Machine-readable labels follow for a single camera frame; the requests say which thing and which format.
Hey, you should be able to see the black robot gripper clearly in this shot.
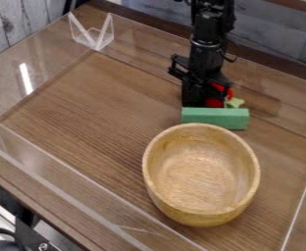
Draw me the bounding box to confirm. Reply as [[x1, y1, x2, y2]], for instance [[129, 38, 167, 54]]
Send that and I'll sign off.
[[167, 38, 232, 108]]

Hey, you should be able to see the red plush strawberry fruit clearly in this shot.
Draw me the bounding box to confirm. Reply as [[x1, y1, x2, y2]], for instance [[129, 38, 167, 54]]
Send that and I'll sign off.
[[204, 81, 244, 108]]

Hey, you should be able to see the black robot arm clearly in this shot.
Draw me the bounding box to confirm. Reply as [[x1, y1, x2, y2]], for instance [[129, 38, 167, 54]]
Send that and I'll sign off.
[[168, 0, 235, 108]]

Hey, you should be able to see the green foam block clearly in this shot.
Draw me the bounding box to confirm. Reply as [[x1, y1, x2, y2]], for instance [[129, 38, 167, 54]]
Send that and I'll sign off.
[[180, 107, 250, 130]]

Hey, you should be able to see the wooden oval bowl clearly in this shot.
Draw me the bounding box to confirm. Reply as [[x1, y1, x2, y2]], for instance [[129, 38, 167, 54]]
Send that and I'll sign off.
[[141, 124, 260, 227]]

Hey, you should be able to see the clear acrylic tray enclosure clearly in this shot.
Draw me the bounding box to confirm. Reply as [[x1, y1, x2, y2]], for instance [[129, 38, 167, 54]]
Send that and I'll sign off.
[[0, 18, 306, 251]]

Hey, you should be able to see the black equipment with cable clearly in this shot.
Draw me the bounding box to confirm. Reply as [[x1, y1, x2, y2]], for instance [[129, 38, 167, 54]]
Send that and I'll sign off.
[[0, 217, 62, 251]]

